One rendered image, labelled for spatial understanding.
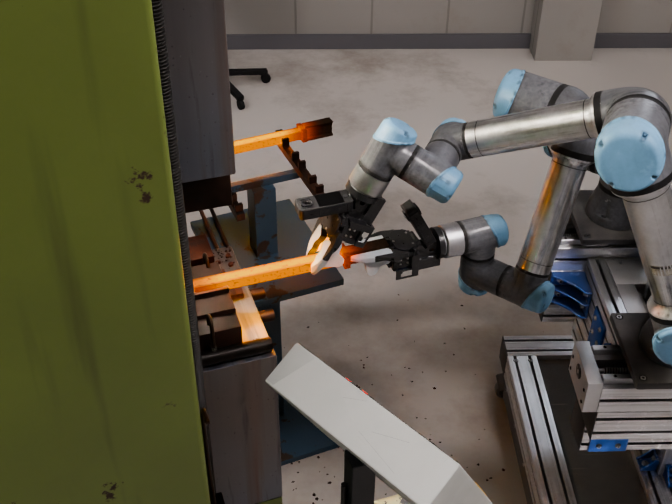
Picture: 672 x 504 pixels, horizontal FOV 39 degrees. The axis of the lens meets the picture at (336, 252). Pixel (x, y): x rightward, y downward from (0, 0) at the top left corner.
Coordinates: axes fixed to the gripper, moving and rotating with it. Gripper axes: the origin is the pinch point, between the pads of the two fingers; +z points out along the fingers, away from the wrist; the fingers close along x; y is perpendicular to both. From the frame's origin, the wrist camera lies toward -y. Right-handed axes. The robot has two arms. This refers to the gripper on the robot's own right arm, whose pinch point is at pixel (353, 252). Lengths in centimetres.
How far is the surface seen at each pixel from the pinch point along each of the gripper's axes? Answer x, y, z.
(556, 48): 242, 97, -200
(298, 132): 62, 7, -7
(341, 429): -59, -17, 23
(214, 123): -17, -47, 30
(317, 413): -55, -17, 26
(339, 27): 291, 91, -97
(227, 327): -11.8, 2.1, 30.3
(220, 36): -17, -61, 28
